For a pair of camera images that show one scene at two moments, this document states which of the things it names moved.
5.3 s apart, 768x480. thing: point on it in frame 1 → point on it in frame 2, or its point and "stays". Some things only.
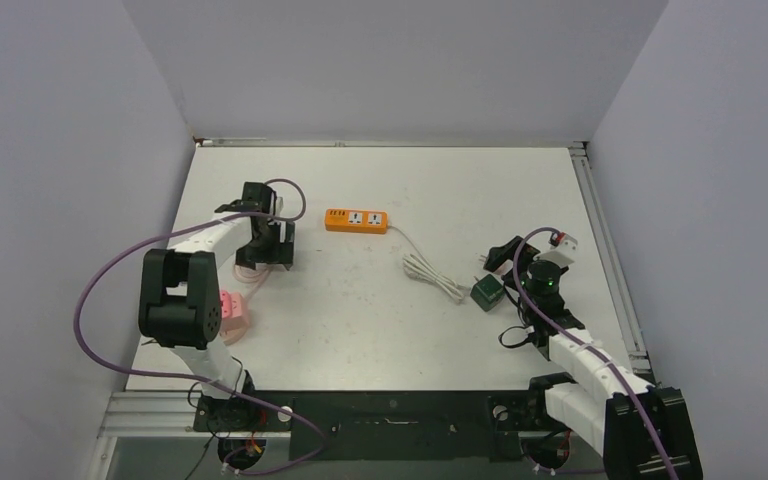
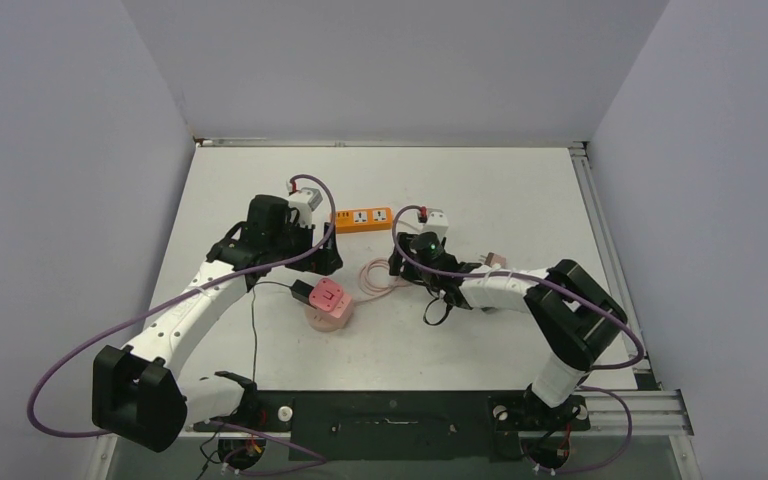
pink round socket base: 234,324 → 330,309
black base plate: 377,424 stays
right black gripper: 501,255 → 399,265
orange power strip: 359,221 stays
